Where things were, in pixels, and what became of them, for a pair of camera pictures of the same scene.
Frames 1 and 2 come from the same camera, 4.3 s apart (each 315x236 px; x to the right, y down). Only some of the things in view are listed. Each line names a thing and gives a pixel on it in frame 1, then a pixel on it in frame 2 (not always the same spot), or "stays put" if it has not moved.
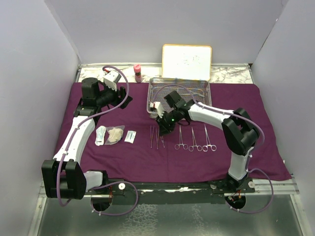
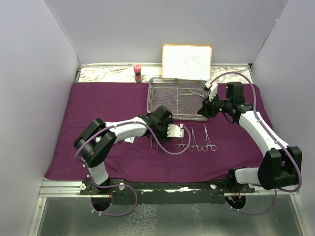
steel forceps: [213, 147] stays put
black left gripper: [117, 99] to [164, 137]
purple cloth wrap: [128, 144] stays put
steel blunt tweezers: [191, 148] stays put
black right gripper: [165, 129] to [207, 109]
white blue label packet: [130, 136] stays put
